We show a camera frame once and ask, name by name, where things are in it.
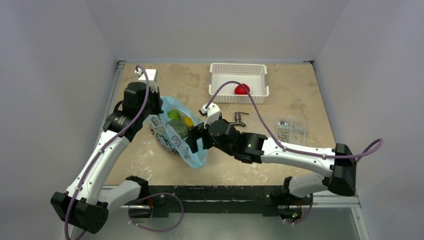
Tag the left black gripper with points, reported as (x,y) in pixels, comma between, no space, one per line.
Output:
(156,96)

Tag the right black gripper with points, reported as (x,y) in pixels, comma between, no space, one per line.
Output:
(200,138)

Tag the yellow fake fruit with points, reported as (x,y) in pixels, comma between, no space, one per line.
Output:
(188,121)

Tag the red fake apple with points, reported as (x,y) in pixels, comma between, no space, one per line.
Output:
(242,89)

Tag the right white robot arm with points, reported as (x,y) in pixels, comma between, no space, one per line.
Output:
(331,169)

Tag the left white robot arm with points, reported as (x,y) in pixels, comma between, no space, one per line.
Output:
(85,204)

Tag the dark green fake broccoli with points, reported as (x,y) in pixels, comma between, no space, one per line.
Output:
(179,127)

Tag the green fake fruit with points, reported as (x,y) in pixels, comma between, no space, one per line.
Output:
(174,114)

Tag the dark metal faucet tap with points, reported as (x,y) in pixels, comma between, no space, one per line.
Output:
(238,119)

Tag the white perforated plastic basket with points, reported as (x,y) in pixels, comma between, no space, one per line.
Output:
(255,76)

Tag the clear plastic screw box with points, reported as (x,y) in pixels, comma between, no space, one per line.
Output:
(291,130)

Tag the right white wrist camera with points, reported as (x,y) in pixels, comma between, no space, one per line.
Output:
(212,113)

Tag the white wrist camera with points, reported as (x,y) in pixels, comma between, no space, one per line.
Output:
(212,113)
(150,75)

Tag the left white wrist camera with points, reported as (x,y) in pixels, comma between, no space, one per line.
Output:
(150,75)

